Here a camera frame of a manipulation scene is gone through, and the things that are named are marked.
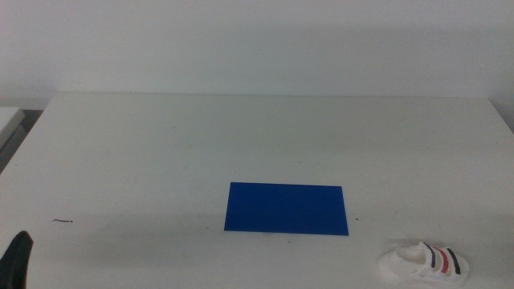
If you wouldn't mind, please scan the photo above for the white shoe with striped straps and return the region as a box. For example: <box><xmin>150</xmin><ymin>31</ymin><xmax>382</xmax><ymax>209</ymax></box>
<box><xmin>377</xmin><ymin>241</ymin><xmax>470</xmax><ymax>287</ymax></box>

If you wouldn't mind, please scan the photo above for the blue rectangular mat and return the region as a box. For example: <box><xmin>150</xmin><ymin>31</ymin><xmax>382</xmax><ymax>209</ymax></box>
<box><xmin>223</xmin><ymin>181</ymin><xmax>349</xmax><ymax>237</ymax></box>

